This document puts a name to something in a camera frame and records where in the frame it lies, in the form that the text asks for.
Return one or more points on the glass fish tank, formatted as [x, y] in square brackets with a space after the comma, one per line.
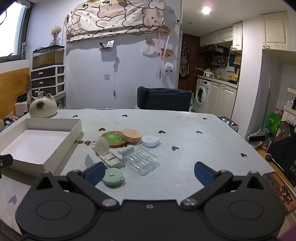
[48, 58]

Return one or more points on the window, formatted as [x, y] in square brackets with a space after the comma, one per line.
[11, 30]

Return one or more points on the clear plastic case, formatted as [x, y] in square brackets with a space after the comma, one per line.
[141, 161]

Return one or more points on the white storage box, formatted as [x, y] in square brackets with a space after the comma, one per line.
[22, 107]

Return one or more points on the black box device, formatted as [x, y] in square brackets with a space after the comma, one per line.
[22, 98]

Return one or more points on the white upper kitchen cabinets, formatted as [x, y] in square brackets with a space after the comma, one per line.
[219, 34]

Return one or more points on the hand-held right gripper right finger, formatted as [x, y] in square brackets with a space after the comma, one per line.
[204, 173]

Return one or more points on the white wall pouch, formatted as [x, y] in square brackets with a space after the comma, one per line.
[150, 51]

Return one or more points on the green round tape measure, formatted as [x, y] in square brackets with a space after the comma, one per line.
[113, 177]

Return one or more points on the small chrome ornament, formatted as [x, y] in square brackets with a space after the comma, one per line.
[39, 92]

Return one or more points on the pink ribbon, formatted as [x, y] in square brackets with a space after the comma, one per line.
[160, 58]

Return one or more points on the white kitchen base cabinets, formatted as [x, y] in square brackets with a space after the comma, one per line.
[222, 99]

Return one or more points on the white round device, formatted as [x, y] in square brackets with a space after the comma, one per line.
[150, 141]

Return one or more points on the green bag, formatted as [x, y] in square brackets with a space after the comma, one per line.
[272, 122]

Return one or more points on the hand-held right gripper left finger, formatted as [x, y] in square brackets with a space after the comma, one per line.
[93, 173]

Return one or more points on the heart-print table cover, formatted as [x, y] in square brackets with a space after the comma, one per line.
[180, 148]

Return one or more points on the round wooden lid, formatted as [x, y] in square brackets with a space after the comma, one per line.
[131, 135]

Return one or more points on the printed blanket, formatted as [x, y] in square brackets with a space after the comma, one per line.
[111, 16]

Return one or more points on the dried flower vase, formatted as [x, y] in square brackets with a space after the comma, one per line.
[56, 32]

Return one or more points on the white sheep plush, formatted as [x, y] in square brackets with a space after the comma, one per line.
[168, 67]

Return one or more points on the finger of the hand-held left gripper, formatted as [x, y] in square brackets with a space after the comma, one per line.
[6, 161]

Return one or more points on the white USB charger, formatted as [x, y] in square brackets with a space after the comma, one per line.
[90, 160]

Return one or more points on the wooden frog coaster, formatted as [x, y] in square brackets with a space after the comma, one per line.
[110, 139]

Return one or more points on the black printed board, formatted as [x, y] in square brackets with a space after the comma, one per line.
[284, 153]

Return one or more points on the clear wall-mounted holder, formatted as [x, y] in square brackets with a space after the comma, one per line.
[106, 45]

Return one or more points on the white cardboard box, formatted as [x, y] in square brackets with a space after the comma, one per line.
[27, 143]

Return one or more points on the white plastic clip holder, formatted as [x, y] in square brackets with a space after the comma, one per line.
[113, 160]

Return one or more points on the small white figurine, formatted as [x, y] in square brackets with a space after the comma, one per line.
[102, 146]

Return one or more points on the dark blue chair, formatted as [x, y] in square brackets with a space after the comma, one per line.
[164, 99]

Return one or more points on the white washing machine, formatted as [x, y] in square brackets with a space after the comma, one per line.
[202, 95]

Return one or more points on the cat-shaped ceramic ornament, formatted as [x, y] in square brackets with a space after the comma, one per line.
[42, 107]

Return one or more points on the ceiling lamp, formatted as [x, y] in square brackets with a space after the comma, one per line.
[205, 10]

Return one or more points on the plastic drawer unit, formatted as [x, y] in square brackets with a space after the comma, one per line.
[44, 81]

